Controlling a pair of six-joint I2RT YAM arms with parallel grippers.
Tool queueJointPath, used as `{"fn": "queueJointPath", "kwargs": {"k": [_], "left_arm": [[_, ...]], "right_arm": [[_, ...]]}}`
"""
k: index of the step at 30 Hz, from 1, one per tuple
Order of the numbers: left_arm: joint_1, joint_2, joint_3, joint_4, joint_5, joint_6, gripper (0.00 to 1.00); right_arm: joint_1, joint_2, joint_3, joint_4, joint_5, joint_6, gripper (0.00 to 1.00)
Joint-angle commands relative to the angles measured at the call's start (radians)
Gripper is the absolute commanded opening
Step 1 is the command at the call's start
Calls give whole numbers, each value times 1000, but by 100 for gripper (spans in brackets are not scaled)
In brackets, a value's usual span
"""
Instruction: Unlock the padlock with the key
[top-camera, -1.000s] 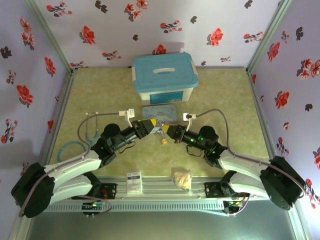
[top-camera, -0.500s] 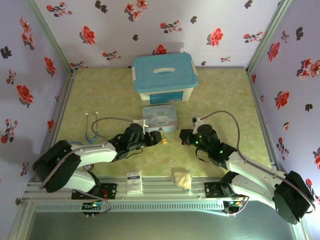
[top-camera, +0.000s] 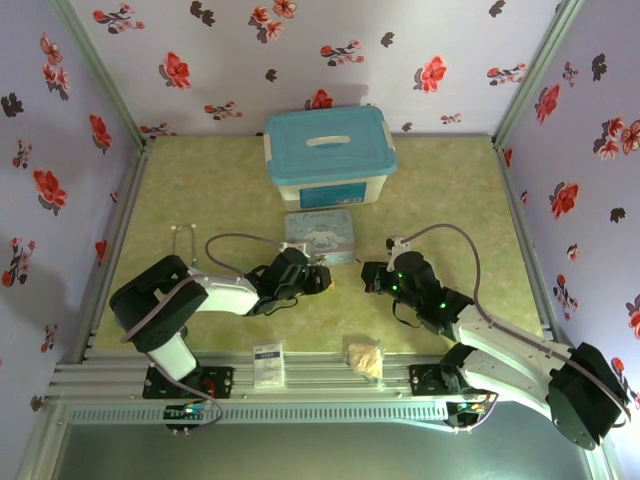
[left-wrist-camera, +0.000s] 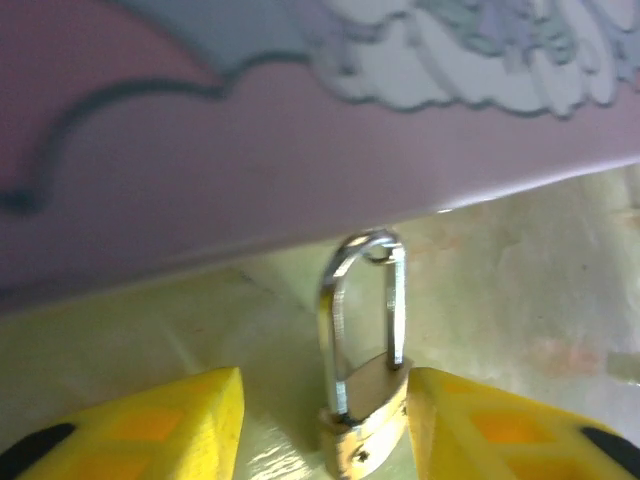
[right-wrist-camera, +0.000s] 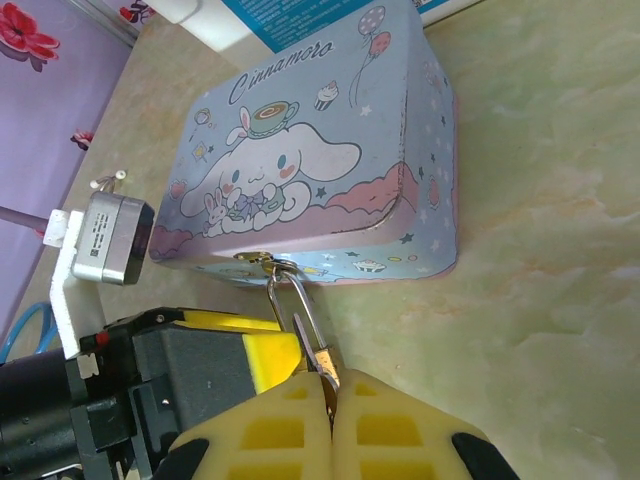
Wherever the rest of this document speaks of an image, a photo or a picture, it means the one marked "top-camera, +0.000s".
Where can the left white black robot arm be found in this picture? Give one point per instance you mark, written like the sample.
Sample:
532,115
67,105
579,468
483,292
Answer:
220,295

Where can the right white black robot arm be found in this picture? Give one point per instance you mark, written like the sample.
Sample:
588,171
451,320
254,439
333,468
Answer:
505,345

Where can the blue cartoon tin box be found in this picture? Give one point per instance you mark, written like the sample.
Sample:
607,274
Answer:
320,230

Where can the clear bag with beige contents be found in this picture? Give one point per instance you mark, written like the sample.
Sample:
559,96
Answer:
365,357

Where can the small white paper packet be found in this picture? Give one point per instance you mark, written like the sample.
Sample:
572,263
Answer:
268,364

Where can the blue plastic storage box lid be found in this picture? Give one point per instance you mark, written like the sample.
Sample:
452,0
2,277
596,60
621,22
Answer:
325,150

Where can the aluminium front frame rail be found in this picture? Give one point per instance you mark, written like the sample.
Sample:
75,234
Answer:
320,375

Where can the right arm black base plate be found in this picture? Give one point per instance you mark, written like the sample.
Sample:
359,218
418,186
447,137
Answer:
425,380

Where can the aluminium side frame rail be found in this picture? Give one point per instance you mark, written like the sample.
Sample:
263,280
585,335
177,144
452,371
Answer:
525,240
112,240

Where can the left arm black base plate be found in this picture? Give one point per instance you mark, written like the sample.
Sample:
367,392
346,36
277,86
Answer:
220,382

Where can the aluminium corner post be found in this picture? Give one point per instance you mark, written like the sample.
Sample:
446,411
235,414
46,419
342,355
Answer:
97,65
537,65

